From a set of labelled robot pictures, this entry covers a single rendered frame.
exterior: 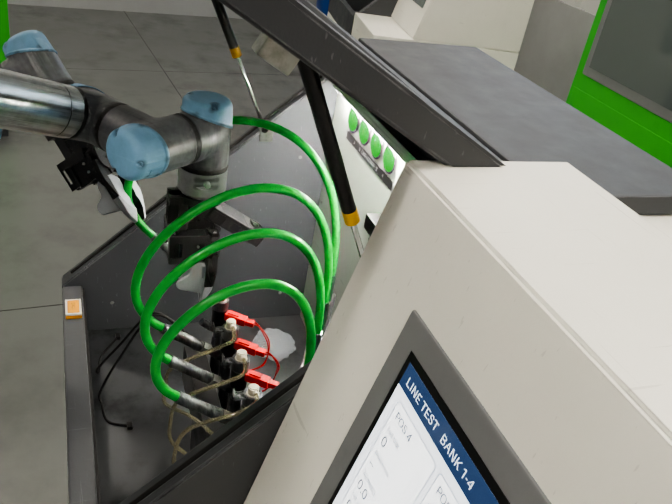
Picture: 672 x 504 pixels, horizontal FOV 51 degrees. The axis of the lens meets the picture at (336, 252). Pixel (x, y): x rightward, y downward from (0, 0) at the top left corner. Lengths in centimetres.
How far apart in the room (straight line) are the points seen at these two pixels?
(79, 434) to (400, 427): 67
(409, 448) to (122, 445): 78
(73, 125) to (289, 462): 54
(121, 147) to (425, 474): 58
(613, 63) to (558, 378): 342
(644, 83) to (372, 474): 318
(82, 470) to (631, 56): 326
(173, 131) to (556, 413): 65
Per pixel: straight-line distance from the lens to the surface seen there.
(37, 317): 307
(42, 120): 101
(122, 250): 153
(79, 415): 127
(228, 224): 114
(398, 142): 113
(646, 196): 102
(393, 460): 72
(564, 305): 59
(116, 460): 136
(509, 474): 59
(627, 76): 384
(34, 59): 131
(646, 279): 68
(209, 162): 106
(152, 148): 97
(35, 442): 256
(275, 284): 94
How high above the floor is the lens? 184
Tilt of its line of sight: 30 degrees down
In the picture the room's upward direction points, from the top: 11 degrees clockwise
